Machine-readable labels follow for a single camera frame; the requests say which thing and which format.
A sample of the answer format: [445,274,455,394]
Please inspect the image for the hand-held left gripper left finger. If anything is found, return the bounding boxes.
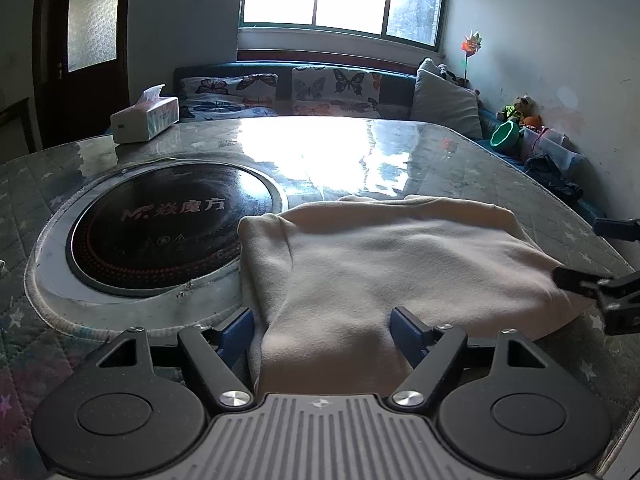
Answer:
[97,306,256,409]

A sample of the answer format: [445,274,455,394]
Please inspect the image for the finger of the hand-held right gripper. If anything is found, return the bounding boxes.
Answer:
[552,266,640,337]
[592,217,640,247]

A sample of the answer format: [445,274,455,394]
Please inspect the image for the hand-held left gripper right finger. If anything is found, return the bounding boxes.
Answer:
[390,306,549,409]

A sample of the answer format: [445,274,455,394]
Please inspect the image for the beige garment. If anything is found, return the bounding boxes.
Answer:
[237,194,598,397]

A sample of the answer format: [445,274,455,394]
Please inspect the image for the dark bag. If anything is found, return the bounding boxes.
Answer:
[524,155,584,202]

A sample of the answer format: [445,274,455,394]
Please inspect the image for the clear plastic storage box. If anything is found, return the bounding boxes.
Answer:
[520,126,584,171]

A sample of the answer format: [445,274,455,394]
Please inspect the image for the black round induction cooker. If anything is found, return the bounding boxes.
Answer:
[26,157,292,332]

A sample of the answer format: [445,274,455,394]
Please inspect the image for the blue bed sheet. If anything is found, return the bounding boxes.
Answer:
[475,109,608,221]

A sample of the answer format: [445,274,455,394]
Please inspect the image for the green plastic bowl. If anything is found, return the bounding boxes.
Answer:
[489,121,522,150]

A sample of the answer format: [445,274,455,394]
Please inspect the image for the yellow green stuffed toy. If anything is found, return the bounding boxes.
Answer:
[496,95,535,123]

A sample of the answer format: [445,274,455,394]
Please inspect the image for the grey pillow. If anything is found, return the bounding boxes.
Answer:
[410,57,484,140]

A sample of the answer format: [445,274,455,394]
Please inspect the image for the white tissue box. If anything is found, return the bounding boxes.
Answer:
[110,84,180,145]

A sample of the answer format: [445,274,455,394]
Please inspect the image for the colourful pinwheel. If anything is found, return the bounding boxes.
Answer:
[461,30,484,83]

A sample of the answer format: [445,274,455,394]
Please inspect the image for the dark blue sofa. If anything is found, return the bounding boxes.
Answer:
[173,61,419,122]

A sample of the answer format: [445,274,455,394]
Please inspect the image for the dark wooden door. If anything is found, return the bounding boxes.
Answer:
[32,0,134,151]

